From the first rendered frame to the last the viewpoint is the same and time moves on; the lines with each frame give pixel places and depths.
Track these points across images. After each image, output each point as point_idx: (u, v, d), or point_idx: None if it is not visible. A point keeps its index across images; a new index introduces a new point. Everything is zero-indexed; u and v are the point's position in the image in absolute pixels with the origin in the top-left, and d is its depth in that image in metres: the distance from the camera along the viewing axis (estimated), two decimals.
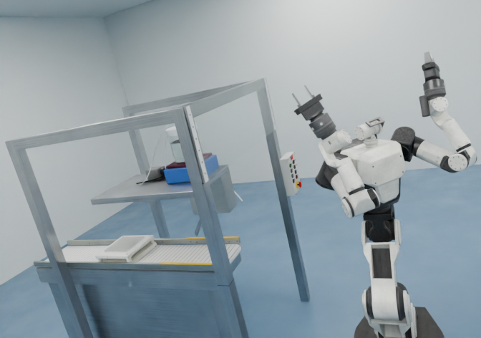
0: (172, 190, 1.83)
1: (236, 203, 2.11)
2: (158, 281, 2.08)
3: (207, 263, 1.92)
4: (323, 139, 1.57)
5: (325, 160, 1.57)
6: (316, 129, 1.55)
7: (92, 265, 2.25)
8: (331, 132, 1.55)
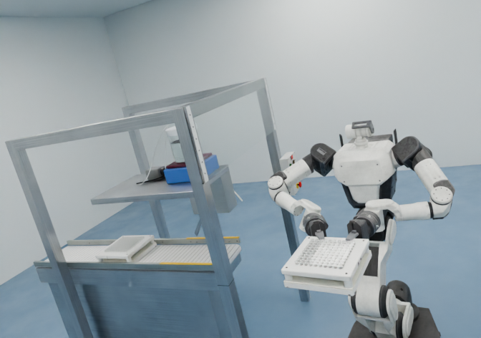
0: (172, 190, 1.83)
1: (236, 203, 2.11)
2: (158, 281, 2.08)
3: (207, 263, 1.92)
4: (306, 215, 1.71)
5: (301, 202, 1.76)
6: (305, 220, 1.66)
7: (92, 265, 2.25)
8: None
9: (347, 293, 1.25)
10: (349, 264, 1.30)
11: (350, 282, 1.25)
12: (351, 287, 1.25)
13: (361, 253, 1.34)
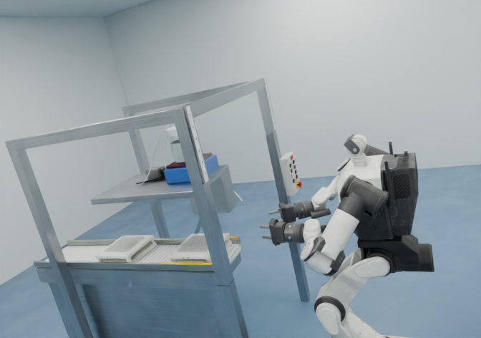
0: (172, 190, 1.83)
1: (236, 203, 2.11)
2: (158, 281, 2.08)
3: (207, 263, 1.92)
4: (310, 200, 1.99)
5: (320, 189, 1.98)
6: None
7: (92, 265, 2.25)
8: None
9: None
10: (180, 253, 2.01)
11: (170, 260, 2.03)
12: None
13: (190, 256, 1.96)
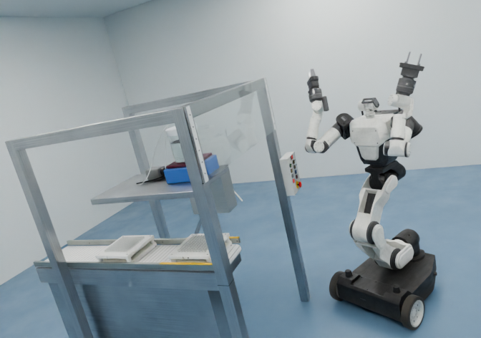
0: (172, 190, 1.83)
1: (236, 203, 2.11)
2: (158, 281, 2.08)
3: (207, 263, 1.92)
4: None
5: (312, 116, 2.64)
6: (308, 97, 2.62)
7: (92, 265, 2.25)
8: (313, 101, 2.57)
9: None
10: (180, 253, 2.01)
11: (170, 260, 2.03)
12: None
13: (190, 256, 1.96)
